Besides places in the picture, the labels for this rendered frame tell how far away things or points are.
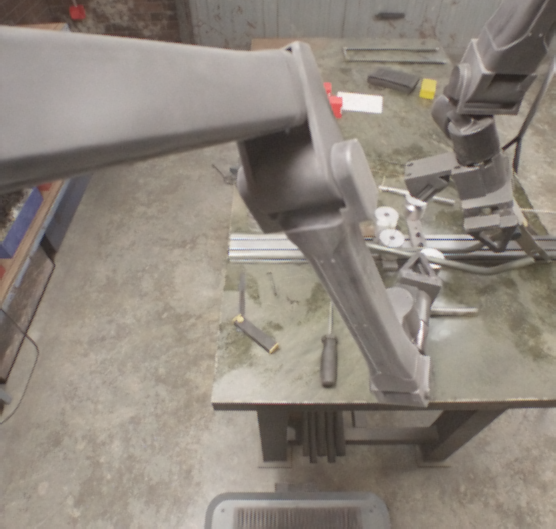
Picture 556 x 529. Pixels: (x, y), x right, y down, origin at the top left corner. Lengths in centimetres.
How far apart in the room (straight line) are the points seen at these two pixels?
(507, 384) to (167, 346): 136
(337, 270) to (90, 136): 28
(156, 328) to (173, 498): 69
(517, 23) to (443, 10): 352
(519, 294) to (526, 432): 98
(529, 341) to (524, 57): 57
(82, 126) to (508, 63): 46
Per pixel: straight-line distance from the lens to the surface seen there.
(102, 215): 247
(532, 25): 52
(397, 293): 61
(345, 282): 42
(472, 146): 60
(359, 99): 148
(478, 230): 64
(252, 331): 81
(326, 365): 76
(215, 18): 389
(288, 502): 135
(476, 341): 90
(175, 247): 218
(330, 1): 382
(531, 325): 97
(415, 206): 97
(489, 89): 57
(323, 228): 36
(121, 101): 19
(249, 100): 27
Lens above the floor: 160
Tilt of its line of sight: 50 degrees down
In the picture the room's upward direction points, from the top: 1 degrees counter-clockwise
